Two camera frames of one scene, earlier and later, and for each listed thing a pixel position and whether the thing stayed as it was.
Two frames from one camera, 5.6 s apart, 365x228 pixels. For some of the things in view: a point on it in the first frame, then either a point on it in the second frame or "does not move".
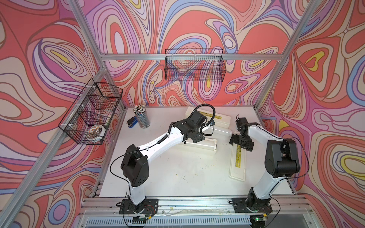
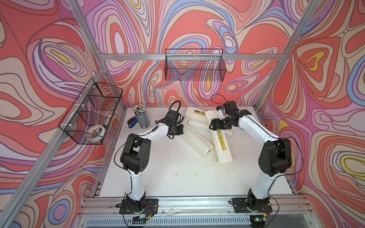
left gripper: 198,137 -> 180,126
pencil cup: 142,115 does not move
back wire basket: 194,64 does not move
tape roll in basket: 98,129 does not move
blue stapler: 132,121 does not move
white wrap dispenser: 238,164 -> 220,141
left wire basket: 87,121 does not move
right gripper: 249,146 -> 218,126
